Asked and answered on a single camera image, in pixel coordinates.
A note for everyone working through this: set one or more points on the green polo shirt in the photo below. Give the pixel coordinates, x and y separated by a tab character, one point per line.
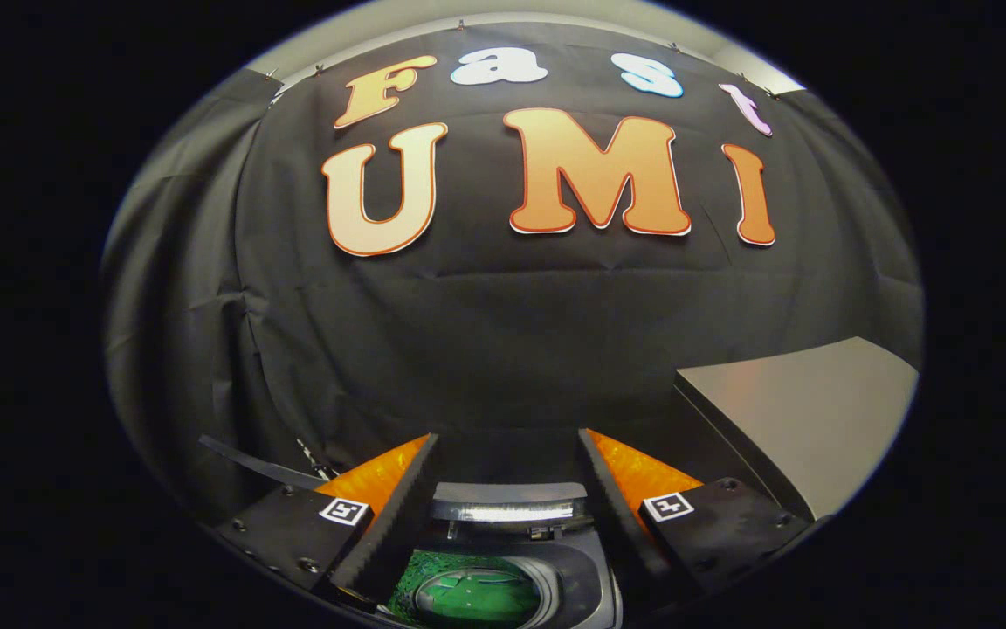
485	598

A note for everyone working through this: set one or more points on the black backdrop cloth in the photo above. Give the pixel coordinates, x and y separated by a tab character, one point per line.
512	349

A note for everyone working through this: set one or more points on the thin metal rod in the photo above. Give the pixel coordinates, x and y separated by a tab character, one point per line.
315	459

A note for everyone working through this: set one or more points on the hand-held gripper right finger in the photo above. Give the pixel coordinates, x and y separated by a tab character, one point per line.
630	537

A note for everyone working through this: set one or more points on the dark grey washing machine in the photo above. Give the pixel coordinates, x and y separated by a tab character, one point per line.
582	568

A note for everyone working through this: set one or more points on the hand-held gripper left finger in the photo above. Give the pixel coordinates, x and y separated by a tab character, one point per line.
385	537

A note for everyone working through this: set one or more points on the dark flat bar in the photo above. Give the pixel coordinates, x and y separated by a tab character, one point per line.
258	463

